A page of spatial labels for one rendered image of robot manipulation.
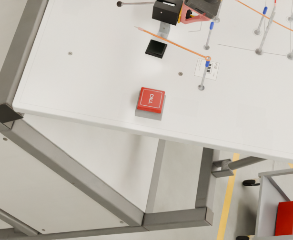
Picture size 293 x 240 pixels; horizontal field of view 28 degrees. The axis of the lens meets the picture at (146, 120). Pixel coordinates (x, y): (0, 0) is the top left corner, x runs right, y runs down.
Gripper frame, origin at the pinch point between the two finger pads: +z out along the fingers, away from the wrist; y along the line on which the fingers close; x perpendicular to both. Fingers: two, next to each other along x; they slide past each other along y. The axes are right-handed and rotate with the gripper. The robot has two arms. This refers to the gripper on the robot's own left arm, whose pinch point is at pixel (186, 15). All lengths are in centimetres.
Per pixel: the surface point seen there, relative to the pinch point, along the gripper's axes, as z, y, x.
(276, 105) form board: -2.6, -12.2, -24.5
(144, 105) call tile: 4.3, -23.2, 1.3
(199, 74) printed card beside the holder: 4.0, -9.4, -8.3
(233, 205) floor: 221, 84, -142
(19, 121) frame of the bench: 28.0, -26.8, 20.6
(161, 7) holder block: 0.1, -1.6, 5.7
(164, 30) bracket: 6.8, -0.9, 1.6
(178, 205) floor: 189, 51, -91
